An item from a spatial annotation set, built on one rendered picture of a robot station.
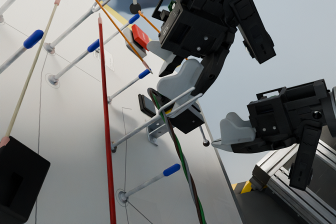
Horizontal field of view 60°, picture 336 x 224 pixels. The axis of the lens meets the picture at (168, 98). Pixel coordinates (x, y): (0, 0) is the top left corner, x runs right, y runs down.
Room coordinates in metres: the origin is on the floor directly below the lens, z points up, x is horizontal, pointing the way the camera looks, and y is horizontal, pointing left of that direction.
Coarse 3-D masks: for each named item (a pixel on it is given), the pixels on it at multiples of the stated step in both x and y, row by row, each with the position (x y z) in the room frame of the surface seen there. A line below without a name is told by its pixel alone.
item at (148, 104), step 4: (140, 96) 0.35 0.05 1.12; (144, 96) 0.36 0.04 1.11; (140, 100) 0.34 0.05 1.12; (144, 100) 0.34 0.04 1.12; (148, 100) 0.35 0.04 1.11; (140, 104) 0.33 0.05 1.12; (144, 104) 0.33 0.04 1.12; (148, 104) 0.34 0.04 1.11; (152, 104) 0.35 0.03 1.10; (140, 108) 0.33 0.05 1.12; (144, 108) 0.33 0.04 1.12; (148, 108) 0.33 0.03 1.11; (152, 108) 0.34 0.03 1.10; (144, 112) 0.32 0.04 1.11; (148, 112) 0.33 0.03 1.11; (152, 112) 0.33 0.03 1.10; (152, 116) 0.32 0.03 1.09
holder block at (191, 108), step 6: (192, 108) 0.29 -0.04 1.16; (198, 108) 0.31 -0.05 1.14; (180, 114) 0.28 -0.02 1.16; (186, 114) 0.28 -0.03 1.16; (192, 114) 0.28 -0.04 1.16; (198, 114) 0.29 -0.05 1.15; (174, 120) 0.27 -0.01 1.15; (180, 120) 0.27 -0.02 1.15; (186, 120) 0.28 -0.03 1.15; (192, 120) 0.28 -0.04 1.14; (198, 120) 0.28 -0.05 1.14; (180, 126) 0.27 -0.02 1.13; (186, 126) 0.28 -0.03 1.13; (192, 126) 0.28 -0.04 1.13; (186, 132) 0.28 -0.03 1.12
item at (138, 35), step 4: (132, 28) 0.54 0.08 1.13; (136, 28) 0.54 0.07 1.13; (132, 32) 0.53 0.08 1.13; (136, 32) 0.52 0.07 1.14; (140, 32) 0.54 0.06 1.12; (136, 36) 0.51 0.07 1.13; (140, 36) 0.52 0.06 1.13; (144, 36) 0.54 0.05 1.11; (136, 40) 0.51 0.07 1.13; (140, 40) 0.51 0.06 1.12; (144, 40) 0.52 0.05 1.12; (148, 40) 0.54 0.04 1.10; (140, 44) 0.51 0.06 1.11; (144, 44) 0.51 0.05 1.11
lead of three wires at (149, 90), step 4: (148, 88) 0.27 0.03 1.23; (152, 88) 0.28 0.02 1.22; (148, 92) 0.26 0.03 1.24; (152, 92) 0.28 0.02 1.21; (156, 92) 0.28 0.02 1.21; (152, 96) 0.25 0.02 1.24; (160, 96) 0.29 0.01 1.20; (152, 100) 0.24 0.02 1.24; (156, 100) 0.24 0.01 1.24; (156, 104) 0.23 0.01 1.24; (164, 112) 0.22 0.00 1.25
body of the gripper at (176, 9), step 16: (160, 0) 0.33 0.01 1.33; (176, 0) 0.29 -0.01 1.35; (192, 0) 0.29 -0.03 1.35; (208, 0) 0.29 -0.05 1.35; (224, 0) 0.29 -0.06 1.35; (160, 16) 0.32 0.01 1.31; (176, 16) 0.27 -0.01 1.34; (192, 16) 0.27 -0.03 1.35; (208, 16) 0.28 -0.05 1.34; (224, 16) 0.29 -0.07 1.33; (160, 32) 0.29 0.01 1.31; (176, 32) 0.27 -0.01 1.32; (192, 32) 0.27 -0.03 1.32; (208, 32) 0.27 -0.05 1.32; (224, 32) 0.28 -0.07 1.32; (176, 48) 0.26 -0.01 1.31; (192, 48) 0.27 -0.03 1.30; (208, 48) 0.27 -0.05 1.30
